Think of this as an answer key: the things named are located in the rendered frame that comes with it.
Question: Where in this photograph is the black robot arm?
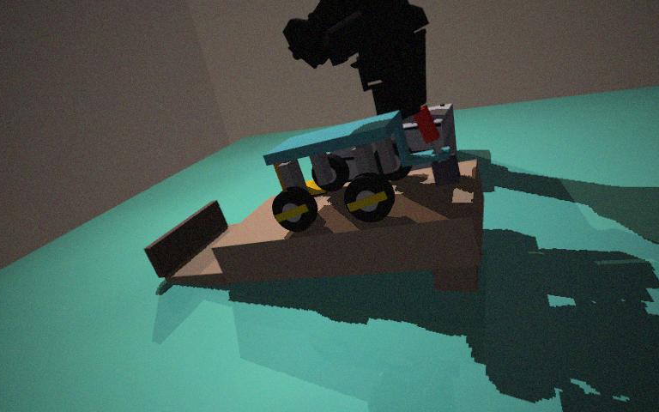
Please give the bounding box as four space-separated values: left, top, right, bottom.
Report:
283 0 411 119

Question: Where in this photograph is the brown wooden ramp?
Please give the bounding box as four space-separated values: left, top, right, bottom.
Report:
143 153 485 292

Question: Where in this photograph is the red-headed grey pin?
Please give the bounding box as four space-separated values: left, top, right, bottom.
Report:
414 106 443 154

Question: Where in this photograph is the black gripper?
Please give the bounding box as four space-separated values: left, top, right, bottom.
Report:
323 0 428 116

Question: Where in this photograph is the small wheeled trolley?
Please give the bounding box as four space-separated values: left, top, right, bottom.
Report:
263 110 451 232

